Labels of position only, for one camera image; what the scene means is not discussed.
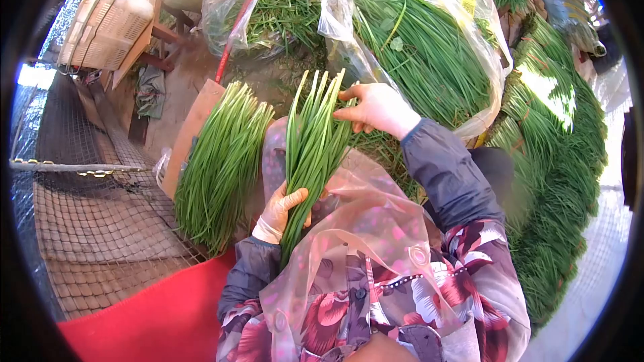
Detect person's left hand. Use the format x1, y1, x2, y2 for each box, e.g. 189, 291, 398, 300
252, 181, 329, 245

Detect person's right hand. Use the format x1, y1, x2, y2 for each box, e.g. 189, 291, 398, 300
333, 83, 422, 141

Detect person's left fingers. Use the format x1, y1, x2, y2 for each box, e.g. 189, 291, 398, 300
303, 188, 329, 228

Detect person's right index finger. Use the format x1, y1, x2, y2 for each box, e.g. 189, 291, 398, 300
338, 84, 372, 102

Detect person's left thumb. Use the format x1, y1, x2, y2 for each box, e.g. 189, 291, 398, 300
278, 187, 310, 212

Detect slim bunch of green chives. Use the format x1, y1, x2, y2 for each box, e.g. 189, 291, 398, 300
279, 68, 360, 269

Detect chive trimmings heap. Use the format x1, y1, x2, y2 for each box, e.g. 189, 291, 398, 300
347, 131, 428, 203

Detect thick bunch of green chives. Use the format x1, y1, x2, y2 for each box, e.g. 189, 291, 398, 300
173, 80, 276, 258

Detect large clear bag of chives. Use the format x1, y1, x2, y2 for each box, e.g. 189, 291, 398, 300
318, 0, 514, 141

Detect loose heap of chives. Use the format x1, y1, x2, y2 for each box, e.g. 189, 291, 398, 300
236, 0, 328, 57

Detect person's body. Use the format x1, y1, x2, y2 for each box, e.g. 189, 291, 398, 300
216, 117, 531, 362

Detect wooden board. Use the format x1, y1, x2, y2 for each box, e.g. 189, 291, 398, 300
160, 79, 227, 201

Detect red stick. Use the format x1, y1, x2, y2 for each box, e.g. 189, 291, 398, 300
215, 0, 265, 84

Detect white crumpled plastic bag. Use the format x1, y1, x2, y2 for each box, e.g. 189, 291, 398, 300
152, 148, 173, 189

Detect small clear plastic bag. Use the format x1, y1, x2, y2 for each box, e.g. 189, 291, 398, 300
201, 0, 262, 58

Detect red mat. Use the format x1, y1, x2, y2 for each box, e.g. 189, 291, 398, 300
57, 247, 237, 362

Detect green cloth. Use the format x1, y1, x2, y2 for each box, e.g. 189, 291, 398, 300
135, 65, 167, 120

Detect wooden bench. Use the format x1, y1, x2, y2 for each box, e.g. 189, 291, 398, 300
101, 0, 197, 92

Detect pile of tied chive bundles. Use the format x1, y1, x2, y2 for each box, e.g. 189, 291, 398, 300
483, 12, 609, 335

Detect metal pole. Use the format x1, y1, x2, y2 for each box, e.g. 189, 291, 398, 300
9, 159, 147, 173

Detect white plastic crate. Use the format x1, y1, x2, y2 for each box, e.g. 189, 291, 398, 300
56, 0, 161, 72

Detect wire mesh fence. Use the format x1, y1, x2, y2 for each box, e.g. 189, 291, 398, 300
10, 60, 208, 320

